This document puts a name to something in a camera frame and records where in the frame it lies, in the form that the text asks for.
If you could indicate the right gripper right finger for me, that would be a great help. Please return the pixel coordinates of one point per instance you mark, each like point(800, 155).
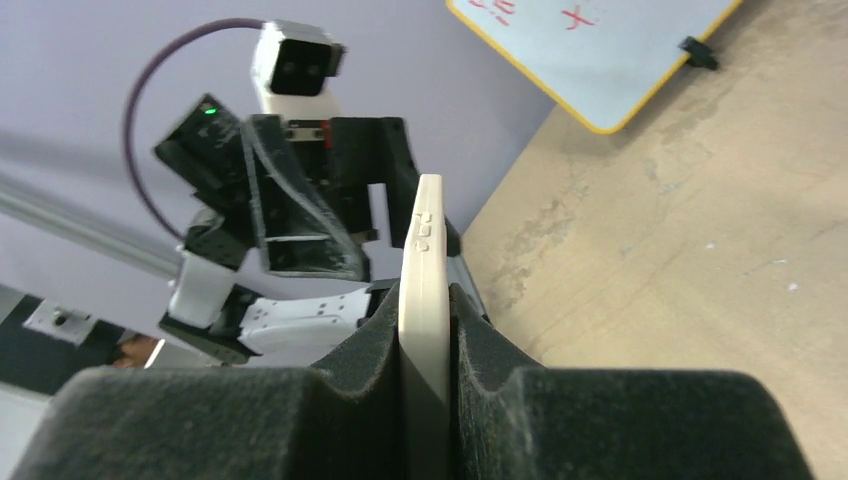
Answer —
point(517, 419)

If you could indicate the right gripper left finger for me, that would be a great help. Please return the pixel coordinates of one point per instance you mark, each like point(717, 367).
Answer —
point(339, 418)

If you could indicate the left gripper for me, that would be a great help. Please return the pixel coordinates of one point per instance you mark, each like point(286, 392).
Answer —
point(308, 198)

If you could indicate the white phone case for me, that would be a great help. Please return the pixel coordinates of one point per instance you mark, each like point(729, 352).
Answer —
point(424, 330)

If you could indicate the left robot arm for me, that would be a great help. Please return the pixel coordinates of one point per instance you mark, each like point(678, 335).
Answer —
point(209, 310)

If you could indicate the person in background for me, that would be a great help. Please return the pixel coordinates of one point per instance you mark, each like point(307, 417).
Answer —
point(134, 352)

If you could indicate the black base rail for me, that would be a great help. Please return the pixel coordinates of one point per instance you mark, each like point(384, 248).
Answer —
point(459, 272)

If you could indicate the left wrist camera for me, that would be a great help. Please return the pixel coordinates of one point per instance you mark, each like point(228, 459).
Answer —
point(291, 65)

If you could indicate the aluminium frame rail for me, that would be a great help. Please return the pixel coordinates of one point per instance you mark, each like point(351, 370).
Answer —
point(46, 212)

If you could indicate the whiteboard with yellow frame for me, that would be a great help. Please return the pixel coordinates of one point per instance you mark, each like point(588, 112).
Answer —
point(601, 61)

